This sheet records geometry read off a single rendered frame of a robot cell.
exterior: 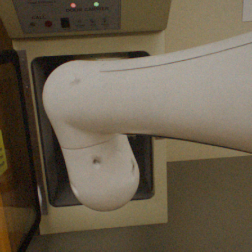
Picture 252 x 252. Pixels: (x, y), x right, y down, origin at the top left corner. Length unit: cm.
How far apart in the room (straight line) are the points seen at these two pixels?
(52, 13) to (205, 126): 44
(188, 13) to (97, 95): 85
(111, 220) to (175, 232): 16
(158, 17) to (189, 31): 52
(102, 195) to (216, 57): 27
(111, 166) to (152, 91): 18
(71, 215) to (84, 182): 37
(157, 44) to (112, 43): 10
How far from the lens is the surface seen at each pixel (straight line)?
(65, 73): 45
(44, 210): 84
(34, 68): 75
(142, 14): 68
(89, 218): 85
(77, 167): 48
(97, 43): 73
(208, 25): 122
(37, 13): 67
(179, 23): 119
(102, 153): 46
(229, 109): 27
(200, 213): 92
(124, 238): 82
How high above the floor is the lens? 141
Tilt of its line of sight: 17 degrees down
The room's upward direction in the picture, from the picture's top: 3 degrees counter-clockwise
